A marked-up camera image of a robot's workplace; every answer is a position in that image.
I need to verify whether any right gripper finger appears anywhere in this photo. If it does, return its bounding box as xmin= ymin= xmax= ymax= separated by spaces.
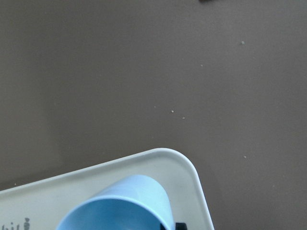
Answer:
xmin=175 ymin=222 xmax=188 ymax=230

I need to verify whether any blue cup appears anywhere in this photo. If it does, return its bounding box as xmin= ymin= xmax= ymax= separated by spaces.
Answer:
xmin=56 ymin=175 xmax=176 ymax=230

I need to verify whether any beige rabbit tray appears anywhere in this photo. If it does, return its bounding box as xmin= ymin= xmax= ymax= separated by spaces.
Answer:
xmin=0 ymin=148 xmax=213 ymax=230

